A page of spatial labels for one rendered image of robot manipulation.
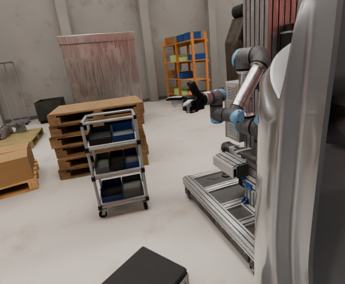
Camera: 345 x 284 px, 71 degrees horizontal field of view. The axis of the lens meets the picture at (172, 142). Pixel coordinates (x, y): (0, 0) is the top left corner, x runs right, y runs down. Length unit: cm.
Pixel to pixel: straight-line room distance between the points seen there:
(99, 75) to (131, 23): 409
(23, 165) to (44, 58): 620
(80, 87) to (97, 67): 59
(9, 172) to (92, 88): 298
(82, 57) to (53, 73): 357
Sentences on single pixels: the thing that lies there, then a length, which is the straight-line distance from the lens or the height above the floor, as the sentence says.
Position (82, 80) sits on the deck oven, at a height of 122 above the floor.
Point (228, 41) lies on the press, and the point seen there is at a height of 179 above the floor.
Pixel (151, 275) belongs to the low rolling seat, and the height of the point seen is 34.
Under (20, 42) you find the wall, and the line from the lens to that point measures 957.
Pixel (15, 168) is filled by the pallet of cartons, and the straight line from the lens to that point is 367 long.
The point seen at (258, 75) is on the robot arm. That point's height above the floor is 131.
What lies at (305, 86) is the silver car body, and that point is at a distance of 18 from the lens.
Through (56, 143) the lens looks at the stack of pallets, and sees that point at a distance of 363.
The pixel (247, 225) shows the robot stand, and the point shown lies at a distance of 198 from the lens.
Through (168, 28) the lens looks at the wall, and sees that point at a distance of 1006.
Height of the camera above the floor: 144
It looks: 18 degrees down
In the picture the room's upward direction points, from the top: 6 degrees counter-clockwise
